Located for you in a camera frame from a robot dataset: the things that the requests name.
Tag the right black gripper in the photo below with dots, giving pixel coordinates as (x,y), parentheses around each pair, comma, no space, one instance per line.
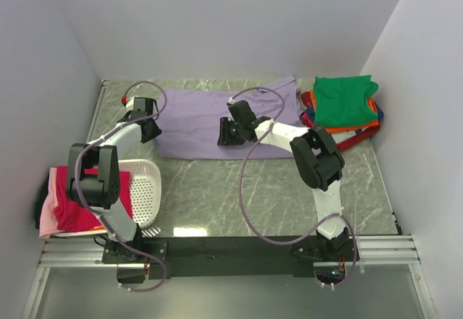
(224,137)

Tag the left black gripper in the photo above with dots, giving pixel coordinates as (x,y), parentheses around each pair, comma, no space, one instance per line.
(155,132)

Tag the lavender t shirt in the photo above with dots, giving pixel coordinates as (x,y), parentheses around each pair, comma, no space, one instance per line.
(190,123)

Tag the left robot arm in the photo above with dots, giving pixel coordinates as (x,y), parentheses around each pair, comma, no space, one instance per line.
(93,175)

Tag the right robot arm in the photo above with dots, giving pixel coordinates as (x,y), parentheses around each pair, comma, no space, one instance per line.
(318,161)

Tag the red folded t shirt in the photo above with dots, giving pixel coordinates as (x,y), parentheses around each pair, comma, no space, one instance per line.
(345,140)

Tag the white perforated laundry basket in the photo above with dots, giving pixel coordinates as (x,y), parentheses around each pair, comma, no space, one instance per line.
(145,193)

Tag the green folded t shirt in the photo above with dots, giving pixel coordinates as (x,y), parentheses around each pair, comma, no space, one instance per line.
(344,101)

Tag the magenta t shirt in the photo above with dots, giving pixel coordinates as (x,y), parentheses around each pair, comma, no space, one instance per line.
(73,218)

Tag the orange folded t shirt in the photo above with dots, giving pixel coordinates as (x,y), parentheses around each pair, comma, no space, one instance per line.
(308,99)

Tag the blue folded t shirt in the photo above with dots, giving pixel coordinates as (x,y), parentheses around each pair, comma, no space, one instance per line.
(380,112)

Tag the black base beam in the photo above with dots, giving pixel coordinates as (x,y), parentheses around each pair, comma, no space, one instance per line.
(244,256)

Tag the black garment in basket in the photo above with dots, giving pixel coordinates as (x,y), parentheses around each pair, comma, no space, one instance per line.
(39,201)

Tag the pink t shirt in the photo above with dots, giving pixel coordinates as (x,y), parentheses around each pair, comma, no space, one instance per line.
(48,224)

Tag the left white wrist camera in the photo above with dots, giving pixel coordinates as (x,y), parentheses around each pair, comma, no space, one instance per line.
(128,102)

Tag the aluminium rail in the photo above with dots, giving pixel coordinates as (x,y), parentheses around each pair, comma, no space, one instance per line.
(82,252)

